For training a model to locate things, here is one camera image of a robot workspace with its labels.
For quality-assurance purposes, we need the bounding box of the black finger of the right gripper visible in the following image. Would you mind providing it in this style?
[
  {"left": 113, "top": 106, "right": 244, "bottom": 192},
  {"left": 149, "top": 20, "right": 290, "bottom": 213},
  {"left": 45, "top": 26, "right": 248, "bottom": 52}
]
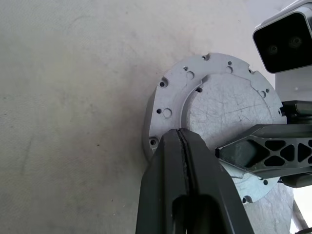
[
  {"left": 215, "top": 124, "right": 312, "bottom": 176},
  {"left": 277, "top": 173, "right": 312, "bottom": 189}
]

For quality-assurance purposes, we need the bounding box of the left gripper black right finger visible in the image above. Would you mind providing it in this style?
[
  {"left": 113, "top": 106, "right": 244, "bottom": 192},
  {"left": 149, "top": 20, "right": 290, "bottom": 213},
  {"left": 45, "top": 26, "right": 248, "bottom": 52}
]
[{"left": 180, "top": 128, "right": 254, "bottom": 234}]

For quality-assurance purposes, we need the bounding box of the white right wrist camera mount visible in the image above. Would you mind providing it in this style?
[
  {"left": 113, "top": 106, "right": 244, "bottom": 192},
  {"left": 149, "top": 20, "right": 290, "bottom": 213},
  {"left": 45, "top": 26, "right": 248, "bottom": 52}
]
[{"left": 252, "top": 0, "right": 312, "bottom": 103}]

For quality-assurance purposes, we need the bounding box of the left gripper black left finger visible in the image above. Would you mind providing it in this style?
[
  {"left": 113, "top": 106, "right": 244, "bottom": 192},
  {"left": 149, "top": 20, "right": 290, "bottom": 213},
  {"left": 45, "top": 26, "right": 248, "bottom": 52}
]
[{"left": 136, "top": 128, "right": 190, "bottom": 234}]

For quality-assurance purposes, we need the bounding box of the round silver motor lid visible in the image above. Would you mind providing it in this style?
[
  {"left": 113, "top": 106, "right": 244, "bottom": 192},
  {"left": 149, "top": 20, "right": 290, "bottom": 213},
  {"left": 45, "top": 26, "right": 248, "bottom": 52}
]
[{"left": 142, "top": 52, "right": 287, "bottom": 204}]

